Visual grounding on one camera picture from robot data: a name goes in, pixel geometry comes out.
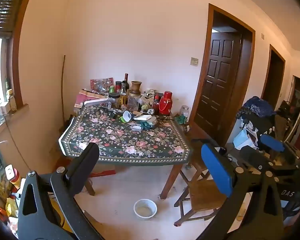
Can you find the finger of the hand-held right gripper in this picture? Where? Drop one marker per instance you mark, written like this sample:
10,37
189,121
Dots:
251,155
271,142

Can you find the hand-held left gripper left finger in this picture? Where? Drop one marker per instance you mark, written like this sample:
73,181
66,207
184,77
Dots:
85,160

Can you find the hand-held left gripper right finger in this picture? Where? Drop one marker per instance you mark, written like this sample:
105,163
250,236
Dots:
216,170

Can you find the clear plastic piece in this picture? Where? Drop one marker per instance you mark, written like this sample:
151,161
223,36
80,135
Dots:
136,127

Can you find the blue-green wrapper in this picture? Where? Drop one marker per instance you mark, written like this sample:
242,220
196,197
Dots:
144,125

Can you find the white box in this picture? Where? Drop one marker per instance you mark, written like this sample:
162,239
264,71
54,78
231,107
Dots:
143,118

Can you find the white bowl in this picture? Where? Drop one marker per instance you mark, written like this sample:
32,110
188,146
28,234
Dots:
145,208

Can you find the round metal tin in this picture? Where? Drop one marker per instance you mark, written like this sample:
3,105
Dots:
153,122

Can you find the black coat with white marks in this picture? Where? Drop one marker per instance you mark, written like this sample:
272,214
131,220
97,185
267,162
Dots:
260,126

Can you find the black shoe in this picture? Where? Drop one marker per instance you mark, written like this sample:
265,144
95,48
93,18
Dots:
222,150

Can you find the red cardboard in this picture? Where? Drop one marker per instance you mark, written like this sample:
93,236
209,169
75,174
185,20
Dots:
106,173

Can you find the wooden chair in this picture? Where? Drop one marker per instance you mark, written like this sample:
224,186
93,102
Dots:
202,195

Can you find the dark bag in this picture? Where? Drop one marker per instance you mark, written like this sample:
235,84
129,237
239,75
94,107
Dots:
286,108

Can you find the dark blue clothes pile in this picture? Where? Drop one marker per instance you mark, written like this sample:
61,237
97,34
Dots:
258,107

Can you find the wooden table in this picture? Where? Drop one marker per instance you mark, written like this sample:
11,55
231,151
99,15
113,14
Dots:
168,182

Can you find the tin can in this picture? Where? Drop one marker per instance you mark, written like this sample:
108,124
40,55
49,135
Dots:
185,128

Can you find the green bundle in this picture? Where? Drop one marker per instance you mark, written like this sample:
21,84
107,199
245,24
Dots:
180,119

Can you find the pink striped cardboard box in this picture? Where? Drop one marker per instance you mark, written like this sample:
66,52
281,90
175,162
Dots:
86,96

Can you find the black lid glass jar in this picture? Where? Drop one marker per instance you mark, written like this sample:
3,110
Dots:
114,101

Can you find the white lid glass jar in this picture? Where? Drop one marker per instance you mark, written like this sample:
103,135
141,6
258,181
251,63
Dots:
184,111

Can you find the clear bottle with yellow label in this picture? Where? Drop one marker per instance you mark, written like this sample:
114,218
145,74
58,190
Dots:
123,96

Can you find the yellow sauce bottle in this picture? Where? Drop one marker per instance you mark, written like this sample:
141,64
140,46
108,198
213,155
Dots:
12,177

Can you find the gold lid glass jar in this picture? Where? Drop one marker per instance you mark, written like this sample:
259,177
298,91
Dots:
133,102

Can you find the thin wooden stick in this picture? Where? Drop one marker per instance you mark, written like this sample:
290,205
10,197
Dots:
62,87

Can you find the red printed packet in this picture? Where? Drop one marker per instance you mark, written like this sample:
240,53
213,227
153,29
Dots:
101,83

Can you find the yellow-green spiky ball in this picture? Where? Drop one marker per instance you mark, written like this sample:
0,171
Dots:
145,107

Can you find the dark jar with red label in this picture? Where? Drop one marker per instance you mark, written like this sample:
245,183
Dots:
118,87

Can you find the small silver ball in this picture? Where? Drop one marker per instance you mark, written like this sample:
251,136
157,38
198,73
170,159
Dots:
150,111

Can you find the brown panel door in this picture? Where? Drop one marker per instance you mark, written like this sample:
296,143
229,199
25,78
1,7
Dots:
217,80

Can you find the red thermos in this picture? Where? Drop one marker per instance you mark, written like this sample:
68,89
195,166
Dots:
165,105

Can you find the dark wine bottle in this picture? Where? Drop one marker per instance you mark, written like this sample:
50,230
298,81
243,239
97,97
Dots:
126,83

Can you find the red sauce bottle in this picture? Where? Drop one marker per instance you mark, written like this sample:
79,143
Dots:
156,106

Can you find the brown ceramic vase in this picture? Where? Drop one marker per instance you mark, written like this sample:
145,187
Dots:
136,86

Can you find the silver foil packet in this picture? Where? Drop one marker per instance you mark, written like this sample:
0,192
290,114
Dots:
148,93

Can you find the dark green glass bottle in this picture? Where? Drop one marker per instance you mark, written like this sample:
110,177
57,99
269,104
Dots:
7,87

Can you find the wooden door frame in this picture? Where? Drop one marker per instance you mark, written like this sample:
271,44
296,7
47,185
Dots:
299,78
201,75
267,75

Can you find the beige light switch plate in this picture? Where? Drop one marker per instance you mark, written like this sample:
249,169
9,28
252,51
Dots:
194,61

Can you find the wooden window frame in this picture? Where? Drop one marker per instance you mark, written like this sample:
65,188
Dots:
15,55

